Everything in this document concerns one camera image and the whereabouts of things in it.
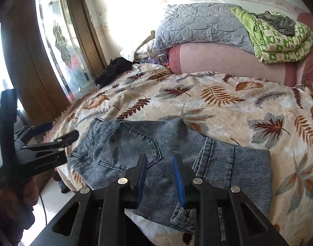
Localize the black cloth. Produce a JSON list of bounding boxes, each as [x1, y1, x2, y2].
[[95, 58, 134, 88]]

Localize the wooden door with stained glass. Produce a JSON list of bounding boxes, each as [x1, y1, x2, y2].
[[0, 0, 108, 134]]

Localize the grey crumpled cloth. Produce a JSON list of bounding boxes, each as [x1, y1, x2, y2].
[[255, 11, 296, 36]]

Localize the pink padded bed side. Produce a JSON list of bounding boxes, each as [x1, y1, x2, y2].
[[297, 11, 313, 100]]

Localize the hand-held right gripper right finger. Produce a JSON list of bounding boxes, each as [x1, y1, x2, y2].
[[172, 154, 287, 246]]

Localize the pink bolster cushion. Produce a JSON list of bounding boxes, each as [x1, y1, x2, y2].
[[168, 43, 304, 86]]

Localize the black cable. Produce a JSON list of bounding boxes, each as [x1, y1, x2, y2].
[[38, 195, 48, 227]]

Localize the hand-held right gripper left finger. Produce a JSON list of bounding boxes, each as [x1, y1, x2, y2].
[[31, 154, 148, 246]]

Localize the person's left hand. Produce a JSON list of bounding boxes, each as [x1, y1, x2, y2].
[[0, 178, 39, 236]]

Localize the leaf printed bedspread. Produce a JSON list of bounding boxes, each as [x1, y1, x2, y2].
[[44, 63, 313, 246]]

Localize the white pillow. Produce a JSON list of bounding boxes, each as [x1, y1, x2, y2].
[[120, 31, 157, 62]]

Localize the green patterned blanket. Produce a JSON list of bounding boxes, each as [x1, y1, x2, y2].
[[231, 6, 313, 64]]

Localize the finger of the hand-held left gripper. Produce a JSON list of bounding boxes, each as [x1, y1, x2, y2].
[[17, 122, 53, 144], [21, 130, 80, 171]]

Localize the brown fringed bed cover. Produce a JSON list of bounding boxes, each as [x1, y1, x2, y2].
[[44, 90, 95, 144]]

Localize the blue denim pants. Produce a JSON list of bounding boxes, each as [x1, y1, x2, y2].
[[67, 117, 273, 233]]

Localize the purple printed packet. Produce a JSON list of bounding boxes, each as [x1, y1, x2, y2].
[[141, 54, 170, 66]]

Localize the grey quilted pillow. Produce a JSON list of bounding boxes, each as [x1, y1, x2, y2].
[[153, 3, 255, 54]]

